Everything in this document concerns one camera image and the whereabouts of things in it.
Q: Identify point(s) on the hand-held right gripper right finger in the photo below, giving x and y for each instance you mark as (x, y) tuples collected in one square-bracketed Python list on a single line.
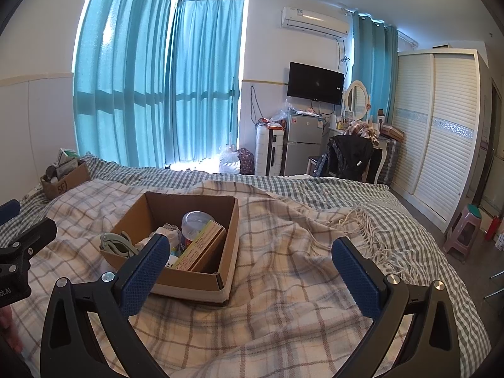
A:
[(354, 279)]

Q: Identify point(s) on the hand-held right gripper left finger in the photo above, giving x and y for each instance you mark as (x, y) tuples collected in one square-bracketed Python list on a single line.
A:
[(145, 279)]

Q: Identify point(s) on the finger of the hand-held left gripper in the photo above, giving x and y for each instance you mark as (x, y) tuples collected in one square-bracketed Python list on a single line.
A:
[(39, 232), (8, 210)]

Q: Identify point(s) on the green plastic clip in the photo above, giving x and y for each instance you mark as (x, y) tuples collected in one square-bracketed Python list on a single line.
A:
[(118, 242)]

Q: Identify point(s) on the white tape roll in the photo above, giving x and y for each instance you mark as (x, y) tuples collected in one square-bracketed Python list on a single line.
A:
[(172, 237)]

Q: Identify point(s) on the red yellow medicine box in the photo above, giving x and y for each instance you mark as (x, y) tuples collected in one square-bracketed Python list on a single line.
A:
[(201, 248)]

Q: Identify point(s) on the cotton swab jar blue label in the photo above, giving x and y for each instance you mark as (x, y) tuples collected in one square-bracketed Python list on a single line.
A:
[(195, 224)]

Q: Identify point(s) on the person's left hand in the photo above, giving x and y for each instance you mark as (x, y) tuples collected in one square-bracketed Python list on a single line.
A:
[(8, 328)]

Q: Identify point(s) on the small cardboard box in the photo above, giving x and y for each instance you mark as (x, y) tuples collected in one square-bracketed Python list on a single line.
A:
[(67, 183)]

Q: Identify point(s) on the black tape roll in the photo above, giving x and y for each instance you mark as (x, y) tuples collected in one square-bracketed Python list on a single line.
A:
[(51, 172)]

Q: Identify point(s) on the green white carton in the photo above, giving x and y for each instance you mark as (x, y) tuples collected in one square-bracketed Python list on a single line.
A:
[(67, 156)]

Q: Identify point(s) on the plaid fringed blanket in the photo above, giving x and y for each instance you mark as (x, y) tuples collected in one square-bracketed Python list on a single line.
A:
[(275, 315)]

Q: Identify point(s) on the pink plastic stool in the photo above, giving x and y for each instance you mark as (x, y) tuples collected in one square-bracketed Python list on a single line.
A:
[(462, 238)]

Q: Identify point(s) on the white dressing table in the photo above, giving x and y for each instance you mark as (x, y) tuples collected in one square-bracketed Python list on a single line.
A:
[(380, 161)]

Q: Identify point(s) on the grey suitcase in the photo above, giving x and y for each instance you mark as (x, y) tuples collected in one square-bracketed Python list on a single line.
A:
[(388, 161)]

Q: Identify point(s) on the chair with black jacket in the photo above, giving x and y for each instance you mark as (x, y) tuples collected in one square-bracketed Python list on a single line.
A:
[(346, 155)]

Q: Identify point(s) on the clear water jug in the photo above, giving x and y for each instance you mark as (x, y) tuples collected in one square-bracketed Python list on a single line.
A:
[(229, 161)]

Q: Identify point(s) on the silver fridge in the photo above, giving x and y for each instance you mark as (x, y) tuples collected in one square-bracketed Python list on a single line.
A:
[(304, 143)]

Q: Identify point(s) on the red fire extinguisher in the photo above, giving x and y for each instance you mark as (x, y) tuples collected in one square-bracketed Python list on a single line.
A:
[(493, 227)]

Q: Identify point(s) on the floral cloth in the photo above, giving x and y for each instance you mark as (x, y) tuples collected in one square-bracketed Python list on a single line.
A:
[(362, 130)]

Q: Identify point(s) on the flat brown cardboard box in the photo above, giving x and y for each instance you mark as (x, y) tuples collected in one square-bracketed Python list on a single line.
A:
[(391, 132)]

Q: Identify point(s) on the dark patterned bag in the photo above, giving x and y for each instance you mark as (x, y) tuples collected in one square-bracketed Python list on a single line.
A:
[(246, 161)]

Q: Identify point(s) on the white ribbed suitcase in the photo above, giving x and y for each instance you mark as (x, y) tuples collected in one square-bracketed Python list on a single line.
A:
[(264, 149)]

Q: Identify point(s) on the white louvred wardrobe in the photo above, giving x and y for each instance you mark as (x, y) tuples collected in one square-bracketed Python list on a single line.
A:
[(437, 141)]

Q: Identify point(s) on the wide teal curtain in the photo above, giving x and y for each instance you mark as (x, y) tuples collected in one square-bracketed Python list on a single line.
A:
[(118, 75)]

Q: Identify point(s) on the orange white box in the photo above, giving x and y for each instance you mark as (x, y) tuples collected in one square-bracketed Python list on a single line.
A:
[(274, 124)]

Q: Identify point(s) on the oval white mirror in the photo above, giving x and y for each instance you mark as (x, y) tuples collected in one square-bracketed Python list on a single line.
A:
[(357, 100)]

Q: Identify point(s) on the clear plastic bag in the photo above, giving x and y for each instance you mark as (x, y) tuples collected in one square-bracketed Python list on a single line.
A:
[(287, 111)]

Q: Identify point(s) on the narrow teal curtain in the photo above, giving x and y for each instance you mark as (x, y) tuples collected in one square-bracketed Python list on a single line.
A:
[(374, 67)]

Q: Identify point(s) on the white air conditioner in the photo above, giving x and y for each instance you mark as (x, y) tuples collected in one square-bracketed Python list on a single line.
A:
[(315, 21)]

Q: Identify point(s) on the black wall television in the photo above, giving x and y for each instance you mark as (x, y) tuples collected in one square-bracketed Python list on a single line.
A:
[(315, 83)]

